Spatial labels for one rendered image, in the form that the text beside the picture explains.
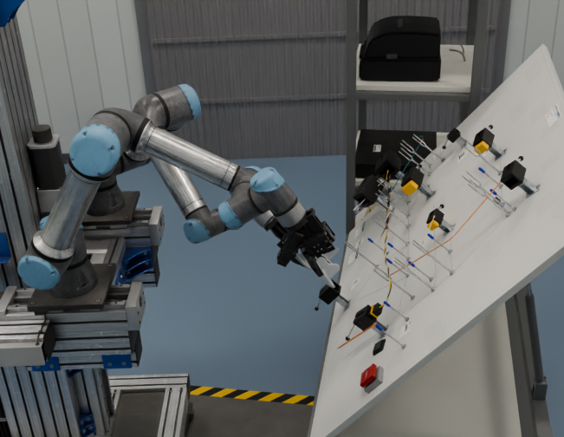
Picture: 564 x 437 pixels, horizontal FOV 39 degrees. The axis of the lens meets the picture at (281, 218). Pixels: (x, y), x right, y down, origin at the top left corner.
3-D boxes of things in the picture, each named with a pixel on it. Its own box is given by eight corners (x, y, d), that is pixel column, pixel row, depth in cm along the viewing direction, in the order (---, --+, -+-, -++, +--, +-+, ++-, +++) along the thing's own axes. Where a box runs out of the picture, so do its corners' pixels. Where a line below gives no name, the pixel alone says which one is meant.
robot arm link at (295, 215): (272, 221, 199) (275, 205, 206) (282, 234, 201) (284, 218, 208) (297, 207, 197) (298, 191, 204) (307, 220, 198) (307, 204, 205)
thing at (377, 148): (352, 179, 316) (352, 163, 312) (359, 142, 346) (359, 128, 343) (435, 181, 310) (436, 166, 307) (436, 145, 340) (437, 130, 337)
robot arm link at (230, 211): (238, 215, 212) (271, 197, 208) (230, 237, 203) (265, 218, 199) (221, 192, 210) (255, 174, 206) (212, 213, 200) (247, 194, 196)
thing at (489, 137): (511, 133, 239) (489, 115, 237) (504, 156, 231) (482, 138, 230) (500, 141, 242) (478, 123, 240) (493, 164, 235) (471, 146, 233)
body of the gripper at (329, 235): (336, 251, 203) (311, 218, 198) (308, 266, 206) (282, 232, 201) (336, 236, 209) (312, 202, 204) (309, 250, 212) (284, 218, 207)
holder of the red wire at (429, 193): (441, 173, 269) (417, 154, 266) (435, 197, 259) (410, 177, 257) (431, 181, 272) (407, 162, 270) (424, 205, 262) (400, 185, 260)
